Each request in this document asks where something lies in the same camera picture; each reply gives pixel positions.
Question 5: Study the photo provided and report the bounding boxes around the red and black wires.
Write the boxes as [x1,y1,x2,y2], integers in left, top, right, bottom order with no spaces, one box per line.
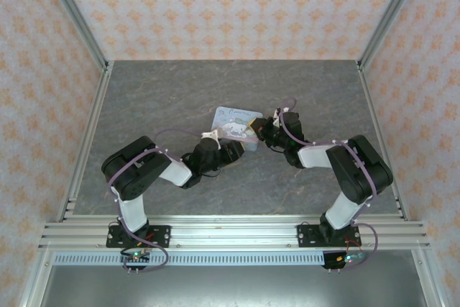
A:
[142,230,158,251]
[344,235,363,251]

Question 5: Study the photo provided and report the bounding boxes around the grey metal panel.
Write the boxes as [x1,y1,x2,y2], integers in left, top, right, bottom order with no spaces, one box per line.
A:
[38,265,423,307]

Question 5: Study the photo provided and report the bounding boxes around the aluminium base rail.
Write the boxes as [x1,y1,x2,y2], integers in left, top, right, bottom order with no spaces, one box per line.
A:
[37,214,431,251]

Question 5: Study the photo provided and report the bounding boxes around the aluminium side rail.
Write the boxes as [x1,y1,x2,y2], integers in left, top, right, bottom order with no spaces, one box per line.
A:
[355,60,445,307]
[17,60,115,307]

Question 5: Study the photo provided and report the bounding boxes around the aluminium frame post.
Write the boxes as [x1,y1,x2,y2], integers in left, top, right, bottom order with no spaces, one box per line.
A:
[37,0,110,71]
[357,0,428,71]

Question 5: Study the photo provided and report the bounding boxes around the blue cartoon tin box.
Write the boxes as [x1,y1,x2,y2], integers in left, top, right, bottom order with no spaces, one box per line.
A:
[209,105,264,154]

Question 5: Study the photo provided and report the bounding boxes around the slotted grey cable duct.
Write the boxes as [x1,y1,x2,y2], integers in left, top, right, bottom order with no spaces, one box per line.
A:
[52,252,346,266]

